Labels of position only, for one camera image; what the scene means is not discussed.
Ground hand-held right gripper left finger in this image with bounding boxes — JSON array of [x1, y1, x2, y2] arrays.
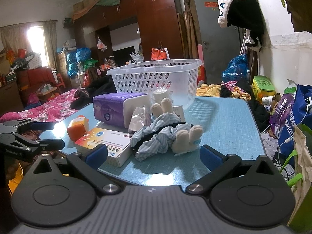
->
[[26, 144, 121, 195]]

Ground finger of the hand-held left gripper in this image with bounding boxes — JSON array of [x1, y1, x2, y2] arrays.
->
[[0, 119, 54, 134], [0, 133, 65, 162]]

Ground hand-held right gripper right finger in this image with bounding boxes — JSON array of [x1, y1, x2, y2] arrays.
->
[[186, 144, 284, 193]]

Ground purple tissue pack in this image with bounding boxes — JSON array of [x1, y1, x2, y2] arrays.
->
[[93, 93, 152, 129]]

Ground clear plastic bag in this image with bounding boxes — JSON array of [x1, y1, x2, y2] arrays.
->
[[128, 105, 154, 133]]

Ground white plastic basket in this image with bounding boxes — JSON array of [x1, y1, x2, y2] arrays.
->
[[106, 59, 205, 110]]

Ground pink floral blanket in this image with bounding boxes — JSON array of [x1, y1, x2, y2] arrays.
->
[[0, 88, 94, 127]]

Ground white orange medicine box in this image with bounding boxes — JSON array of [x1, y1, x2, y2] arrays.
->
[[74, 127, 133, 168]]

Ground orange white small box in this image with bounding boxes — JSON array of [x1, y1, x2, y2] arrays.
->
[[66, 117, 89, 141]]

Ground stuffed toy in striped clothes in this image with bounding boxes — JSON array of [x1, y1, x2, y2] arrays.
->
[[130, 97, 204, 162]]

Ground yellow blanket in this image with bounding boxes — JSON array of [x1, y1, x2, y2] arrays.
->
[[196, 83, 223, 97]]

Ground white patterned bag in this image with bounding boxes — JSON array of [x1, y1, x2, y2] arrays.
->
[[24, 52, 42, 70]]

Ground black cloth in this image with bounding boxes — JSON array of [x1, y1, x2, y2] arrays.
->
[[221, 79, 269, 132]]

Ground black clothing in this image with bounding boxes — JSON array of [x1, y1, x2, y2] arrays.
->
[[71, 77, 117, 108]]

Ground blue patterned plastic bag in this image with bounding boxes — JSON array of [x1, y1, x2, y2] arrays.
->
[[66, 51, 78, 77], [76, 47, 92, 66]]

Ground purple floral cloth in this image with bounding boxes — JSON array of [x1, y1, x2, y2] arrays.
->
[[221, 80, 251, 100]]

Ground green plastic bag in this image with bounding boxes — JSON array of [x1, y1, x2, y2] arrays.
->
[[83, 58, 98, 72]]

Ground white gauze roll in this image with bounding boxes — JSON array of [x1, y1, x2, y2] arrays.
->
[[152, 88, 173, 104]]

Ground red printed sack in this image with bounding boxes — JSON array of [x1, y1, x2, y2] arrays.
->
[[197, 66, 206, 83]]

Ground window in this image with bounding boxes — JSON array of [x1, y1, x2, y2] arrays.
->
[[26, 26, 49, 65]]

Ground beige curtain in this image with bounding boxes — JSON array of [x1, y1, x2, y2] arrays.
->
[[0, 21, 58, 66]]

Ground purple plastic bag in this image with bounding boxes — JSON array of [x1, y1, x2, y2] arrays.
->
[[269, 93, 299, 132]]

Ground green box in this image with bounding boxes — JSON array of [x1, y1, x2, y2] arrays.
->
[[252, 75, 276, 98]]

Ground blue tote bag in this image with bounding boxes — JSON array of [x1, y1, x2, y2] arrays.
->
[[278, 84, 312, 166]]

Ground black television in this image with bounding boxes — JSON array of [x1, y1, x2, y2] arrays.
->
[[113, 45, 136, 65]]

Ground white crumpled plastic bag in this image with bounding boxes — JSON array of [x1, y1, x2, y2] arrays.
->
[[129, 52, 144, 62]]

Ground white green plastic packet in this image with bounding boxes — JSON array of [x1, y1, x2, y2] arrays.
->
[[284, 79, 298, 94]]

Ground red orange plastic bag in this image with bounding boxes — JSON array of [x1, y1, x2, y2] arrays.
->
[[151, 47, 167, 61]]

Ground white folding rack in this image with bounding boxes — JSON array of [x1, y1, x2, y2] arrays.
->
[[240, 28, 254, 54]]

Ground grey door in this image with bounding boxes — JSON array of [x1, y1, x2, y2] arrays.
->
[[192, 0, 246, 83]]

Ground wooden planks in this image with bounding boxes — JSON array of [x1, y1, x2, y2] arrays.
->
[[177, 0, 203, 59]]

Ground black hanging garment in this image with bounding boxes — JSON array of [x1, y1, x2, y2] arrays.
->
[[227, 0, 265, 51]]

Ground brown wooden wardrobe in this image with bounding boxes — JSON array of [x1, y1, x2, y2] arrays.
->
[[73, 0, 186, 66]]

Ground white lettered sweater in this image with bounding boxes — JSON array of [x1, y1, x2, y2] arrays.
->
[[216, 0, 256, 28]]

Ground beige bag with green handles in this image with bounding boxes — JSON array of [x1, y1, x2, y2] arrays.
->
[[288, 124, 312, 225]]

